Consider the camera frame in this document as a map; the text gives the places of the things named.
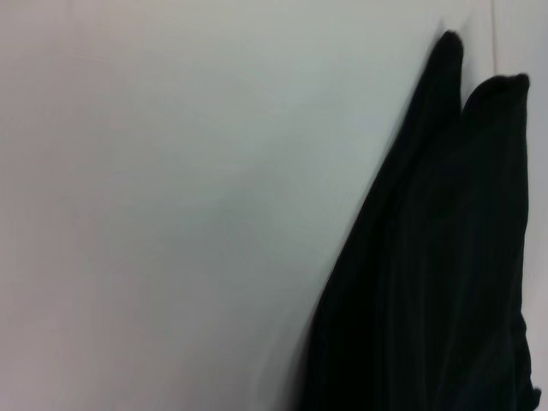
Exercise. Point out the black shirt with white print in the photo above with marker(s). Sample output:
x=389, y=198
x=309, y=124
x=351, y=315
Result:
x=428, y=257

